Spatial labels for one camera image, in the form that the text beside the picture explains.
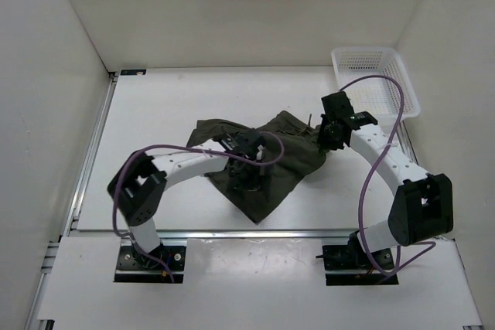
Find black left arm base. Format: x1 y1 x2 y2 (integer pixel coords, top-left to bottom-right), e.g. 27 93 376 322
114 243 186 284

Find white perforated plastic basket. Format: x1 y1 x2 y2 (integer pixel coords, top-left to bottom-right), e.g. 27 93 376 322
331 46 421 128

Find olive green shorts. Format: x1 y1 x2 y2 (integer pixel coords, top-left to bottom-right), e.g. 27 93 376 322
186 111 328 224

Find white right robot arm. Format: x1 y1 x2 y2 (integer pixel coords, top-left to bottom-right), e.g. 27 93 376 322
318 112 454 268

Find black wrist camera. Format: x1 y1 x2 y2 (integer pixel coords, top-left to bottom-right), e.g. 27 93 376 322
219 129 266 161
321 91 354 121

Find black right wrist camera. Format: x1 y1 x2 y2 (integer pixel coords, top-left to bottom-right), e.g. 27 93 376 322
321 91 354 121

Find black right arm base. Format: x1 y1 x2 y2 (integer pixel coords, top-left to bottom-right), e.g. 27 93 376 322
316 233 399 287

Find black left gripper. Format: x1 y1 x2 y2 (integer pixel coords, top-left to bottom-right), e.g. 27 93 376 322
226 158 272 201

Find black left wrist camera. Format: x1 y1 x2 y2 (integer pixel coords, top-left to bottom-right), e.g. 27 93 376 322
219 129 266 161

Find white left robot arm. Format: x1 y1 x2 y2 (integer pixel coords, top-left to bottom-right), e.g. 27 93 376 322
108 137 274 268

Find dark label sticker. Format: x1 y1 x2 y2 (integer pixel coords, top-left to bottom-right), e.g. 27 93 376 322
120 69 147 76

